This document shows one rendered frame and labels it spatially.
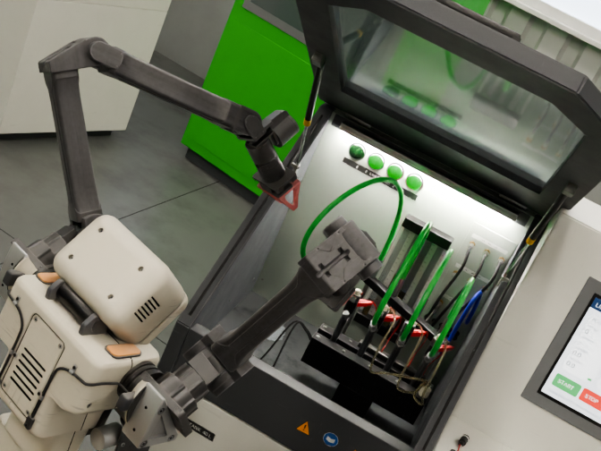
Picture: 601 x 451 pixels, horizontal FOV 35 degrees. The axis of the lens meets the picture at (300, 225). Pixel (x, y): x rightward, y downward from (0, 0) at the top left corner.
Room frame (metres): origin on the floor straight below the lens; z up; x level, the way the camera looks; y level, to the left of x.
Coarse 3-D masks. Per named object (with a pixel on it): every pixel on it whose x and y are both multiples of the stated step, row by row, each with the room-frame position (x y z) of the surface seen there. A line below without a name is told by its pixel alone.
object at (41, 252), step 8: (16, 240) 1.65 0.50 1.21; (40, 240) 1.66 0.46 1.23; (48, 240) 1.67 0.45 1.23; (56, 240) 1.67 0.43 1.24; (24, 248) 1.64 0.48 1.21; (32, 248) 1.64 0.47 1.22; (40, 248) 1.64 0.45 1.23; (48, 248) 1.65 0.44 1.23; (56, 248) 1.66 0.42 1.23; (32, 256) 1.62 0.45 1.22; (40, 256) 1.63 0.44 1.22; (48, 256) 1.64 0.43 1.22; (40, 264) 1.61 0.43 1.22; (48, 264) 1.63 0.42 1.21; (40, 272) 1.59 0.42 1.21
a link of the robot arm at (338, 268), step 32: (352, 224) 1.46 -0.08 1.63; (320, 256) 1.39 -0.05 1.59; (352, 256) 1.42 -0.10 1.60; (288, 288) 1.41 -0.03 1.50; (320, 288) 1.38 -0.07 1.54; (256, 320) 1.44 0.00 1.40; (288, 320) 1.44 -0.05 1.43; (192, 352) 1.49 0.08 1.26; (224, 352) 1.47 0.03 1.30; (224, 384) 1.47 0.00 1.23
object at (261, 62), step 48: (240, 0) 5.20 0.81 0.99; (288, 0) 5.08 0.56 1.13; (480, 0) 5.39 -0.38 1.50; (240, 48) 5.15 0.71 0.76; (288, 48) 5.04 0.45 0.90; (240, 96) 5.10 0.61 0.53; (288, 96) 4.99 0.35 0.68; (192, 144) 5.18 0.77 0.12; (240, 144) 5.06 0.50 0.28; (288, 144) 4.95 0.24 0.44; (240, 192) 5.06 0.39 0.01
